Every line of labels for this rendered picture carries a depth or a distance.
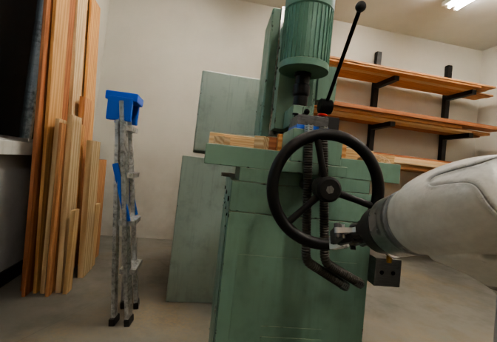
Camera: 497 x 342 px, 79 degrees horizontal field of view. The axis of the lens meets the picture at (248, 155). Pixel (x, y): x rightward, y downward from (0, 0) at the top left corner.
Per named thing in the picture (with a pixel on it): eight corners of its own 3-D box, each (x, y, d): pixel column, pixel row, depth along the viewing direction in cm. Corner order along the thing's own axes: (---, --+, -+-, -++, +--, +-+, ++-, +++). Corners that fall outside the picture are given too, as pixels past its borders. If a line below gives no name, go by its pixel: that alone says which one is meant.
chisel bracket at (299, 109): (291, 129, 102) (293, 104, 102) (282, 133, 116) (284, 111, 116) (312, 131, 102) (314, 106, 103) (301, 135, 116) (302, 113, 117)
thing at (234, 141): (213, 146, 103) (214, 135, 103) (214, 146, 105) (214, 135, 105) (393, 166, 109) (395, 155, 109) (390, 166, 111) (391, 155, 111)
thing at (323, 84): (316, 100, 126) (319, 64, 126) (310, 104, 135) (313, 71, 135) (336, 102, 127) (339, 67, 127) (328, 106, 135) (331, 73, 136)
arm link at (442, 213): (368, 232, 40) (458, 291, 38) (461, 206, 25) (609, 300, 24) (397, 168, 44) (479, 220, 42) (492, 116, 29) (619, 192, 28)
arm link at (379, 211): (381, 184, 43) (362, 195, 48) (389, 252, 39) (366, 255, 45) (441, 191, 43) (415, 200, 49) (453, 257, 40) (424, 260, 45)
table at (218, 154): (200, 163, 78) (203, 139, 78) (205, 163, 108) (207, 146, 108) (421, 186, 83) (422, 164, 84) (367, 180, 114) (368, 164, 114)
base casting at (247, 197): (226, 210, 87) (230, 179, 88) (223, 192, 145) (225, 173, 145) (373, 224, 92) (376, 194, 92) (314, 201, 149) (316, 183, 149)
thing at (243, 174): (238, 180, 88) (239, 166, 88) (234, 177, 109) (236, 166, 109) (369, 194, 92) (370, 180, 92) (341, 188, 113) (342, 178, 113)
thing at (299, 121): (296, 128, 82) (298, 107, 82) (287, 132, 92) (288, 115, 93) (342, 133, 83) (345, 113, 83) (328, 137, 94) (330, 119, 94)
